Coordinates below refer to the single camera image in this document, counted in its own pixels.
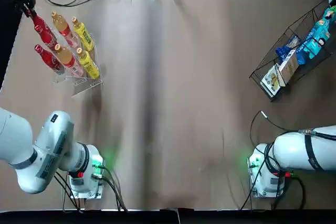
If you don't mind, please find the red cola bottle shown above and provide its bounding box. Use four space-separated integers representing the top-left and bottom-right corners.
35 24 60 53
34 44 66 76
29 11 48 35

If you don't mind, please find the green chips packet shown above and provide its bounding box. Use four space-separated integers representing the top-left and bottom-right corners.
322 5 336 22

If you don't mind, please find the teal chips packet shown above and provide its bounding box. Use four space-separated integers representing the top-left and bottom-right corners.
306 36 331 59
312 18 332 38

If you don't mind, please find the clear acrylic stepped shelf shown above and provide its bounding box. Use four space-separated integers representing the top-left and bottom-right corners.
52 32 105 98

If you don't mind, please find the orange tea bottle pink label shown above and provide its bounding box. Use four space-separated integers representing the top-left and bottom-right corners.
50 10 79 48
54 44 85 77

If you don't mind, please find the yellow labelled tea bottle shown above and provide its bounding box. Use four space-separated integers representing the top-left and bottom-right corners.
75 47 100 79
71 16 95 51

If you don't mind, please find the white patterned snack bag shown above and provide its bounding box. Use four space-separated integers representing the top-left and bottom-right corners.
286 35 301 49

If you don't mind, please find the blue snack bag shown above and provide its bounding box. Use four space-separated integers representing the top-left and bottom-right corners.
296 47 310 65
275 45 292 61

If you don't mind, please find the beige white carton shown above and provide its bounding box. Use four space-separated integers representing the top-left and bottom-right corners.
277 50 300 87

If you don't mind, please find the white box yellow print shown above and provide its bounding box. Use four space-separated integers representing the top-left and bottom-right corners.
260 63 283 96

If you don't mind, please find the black wire mesh basket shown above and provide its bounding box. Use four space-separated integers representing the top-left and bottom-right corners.
248 0 336 103

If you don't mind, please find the black cable silver plug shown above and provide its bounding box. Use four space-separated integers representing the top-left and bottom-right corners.
249 110 300 156

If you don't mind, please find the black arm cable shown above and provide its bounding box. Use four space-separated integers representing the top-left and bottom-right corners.
54 171 82 211
298 129 336 140

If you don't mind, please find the thin black base cable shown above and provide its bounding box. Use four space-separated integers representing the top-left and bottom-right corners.
99 165 128 211

